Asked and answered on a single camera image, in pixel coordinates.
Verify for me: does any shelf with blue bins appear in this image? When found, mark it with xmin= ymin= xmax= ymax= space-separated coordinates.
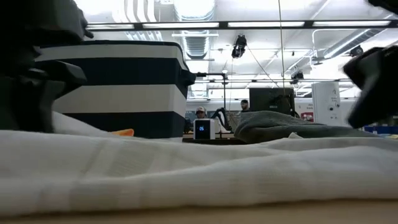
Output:
xmin=363 ymin=124 xmax=398 ymax=135

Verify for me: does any grey towel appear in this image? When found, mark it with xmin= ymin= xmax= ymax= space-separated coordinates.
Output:
xmin=233 ymin=111 xmax=384 ymax=144

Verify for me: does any white cabinet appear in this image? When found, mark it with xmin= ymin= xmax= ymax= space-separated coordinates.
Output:
xmin=312 ymin=82 xmax=341 ymax=127

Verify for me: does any small black round fixture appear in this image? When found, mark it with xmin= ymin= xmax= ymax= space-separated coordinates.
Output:
xmin=348 ymin=45 xmax=364 ymax=57

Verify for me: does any thin hanging cable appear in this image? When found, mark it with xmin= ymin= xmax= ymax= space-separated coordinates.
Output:
xmin=278 ymin=0 xmax=285 ymax=91

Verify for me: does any thin black stand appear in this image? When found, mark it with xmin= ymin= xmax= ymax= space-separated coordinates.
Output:
xmin=195 ymin=72 xmax=227 ymax=108

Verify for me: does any grey ceiling air vent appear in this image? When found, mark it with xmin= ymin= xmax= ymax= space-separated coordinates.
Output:
xmin=185 ymin=35 xmax=208 ymax=60

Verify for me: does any white box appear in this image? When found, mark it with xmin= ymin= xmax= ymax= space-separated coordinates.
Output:
xmin=193 ymin=118 xmax=216 ymax=140

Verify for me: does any black monitor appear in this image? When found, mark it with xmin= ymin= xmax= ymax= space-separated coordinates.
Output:
xmin=248 ymin=87 xmax=295 ymax=114

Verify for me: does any white towel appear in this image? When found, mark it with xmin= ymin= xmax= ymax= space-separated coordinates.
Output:
xmin=0 ymin=111 xmax=398 ymax=218

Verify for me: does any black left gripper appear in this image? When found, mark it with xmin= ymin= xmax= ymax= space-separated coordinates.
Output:
xmin=0 ymin=43 xmax=88 ymax=134

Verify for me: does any navy white striped fabric bin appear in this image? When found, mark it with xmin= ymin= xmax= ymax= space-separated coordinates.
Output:
xmin=34 ymin=39 xmax=197 ymax=140

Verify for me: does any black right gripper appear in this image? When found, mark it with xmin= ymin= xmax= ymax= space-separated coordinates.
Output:
xmin=343 ymin=45 xmax=398 ymax=130

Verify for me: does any bright orange cloth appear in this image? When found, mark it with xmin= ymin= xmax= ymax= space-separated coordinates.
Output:
xmin=110 ymin=128 xmax=135 ymax=138

